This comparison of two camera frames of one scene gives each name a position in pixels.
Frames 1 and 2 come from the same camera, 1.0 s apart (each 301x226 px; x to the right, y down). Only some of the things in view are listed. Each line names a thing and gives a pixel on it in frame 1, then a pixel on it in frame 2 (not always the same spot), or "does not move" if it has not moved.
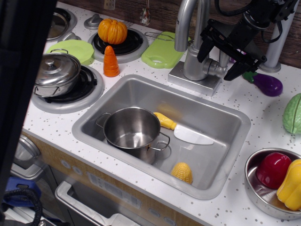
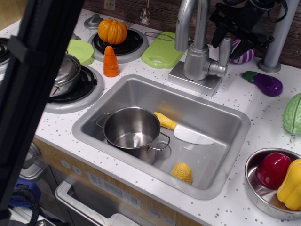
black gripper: (239, 38) to (240, 21)
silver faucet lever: (212, 67) does not move
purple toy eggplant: (268, 85) does not move
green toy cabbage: (292, 116) does not move
